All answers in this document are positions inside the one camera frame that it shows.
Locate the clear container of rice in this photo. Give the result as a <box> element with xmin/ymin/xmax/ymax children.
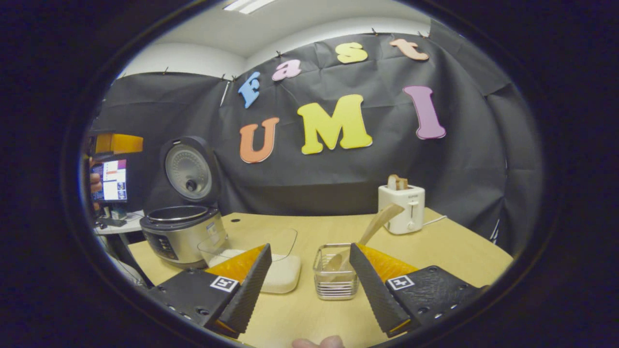
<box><xmin>197</xmin><ymin>227</ymin><xmax>302</xmax><ymax>294</ymax></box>

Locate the white side table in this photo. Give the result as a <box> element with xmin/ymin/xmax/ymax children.
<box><xmin>94</xmin><ymin>210</ymin><xmax>146</xmax><ymax>236</ymax></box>

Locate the computer monitor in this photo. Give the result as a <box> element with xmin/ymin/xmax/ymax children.
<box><xmin>91</xmin><ymin>159</ymin><xmax>129</xmax><ymax>203</ymax></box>

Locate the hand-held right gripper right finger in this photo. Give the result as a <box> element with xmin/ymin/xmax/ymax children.
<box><xmin>349</xmin><ymin>243</ymin><xmax>489</xmax><ymax>338</ymax></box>

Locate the ceiling light panel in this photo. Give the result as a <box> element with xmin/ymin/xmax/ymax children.
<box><xmin>223</xmin><ymin>0</ymin><xmax>277</xmax><ymax>14</ymax></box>

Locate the metal wire chopstick holder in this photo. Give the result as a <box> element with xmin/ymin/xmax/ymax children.
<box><xmin>313</xmin><ymin>243</ymin><xmax>361</xmax><ymax>301</ymax></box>

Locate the black and silver rice cooker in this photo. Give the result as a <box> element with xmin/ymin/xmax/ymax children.
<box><xmin>140</xmin><ymin>136</ymin><xmax>228</xmax><ymax>269</ymax></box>

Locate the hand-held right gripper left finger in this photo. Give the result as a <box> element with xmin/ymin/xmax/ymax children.
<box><xmin>149</xmin><ymin>243</ymin><xmax>273</xmax><ymax>339</ymax></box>

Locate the wooden spoon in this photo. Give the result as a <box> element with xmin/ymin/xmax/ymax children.
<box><xmin>323</xmin><ymin>203</ymin><xmax>406</xmax><ymax>283</ymax></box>

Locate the black backdrop cloth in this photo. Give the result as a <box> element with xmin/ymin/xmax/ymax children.
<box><xmin>89</xmin><ymin>31</ymin><xmax>545</xmax><ymax>257</ymax></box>

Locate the white toaster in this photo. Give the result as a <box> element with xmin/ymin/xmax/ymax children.
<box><xmin>378</xmin><ymin>184</ymin><xmax>426</xmax><ymax>235</ymax></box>

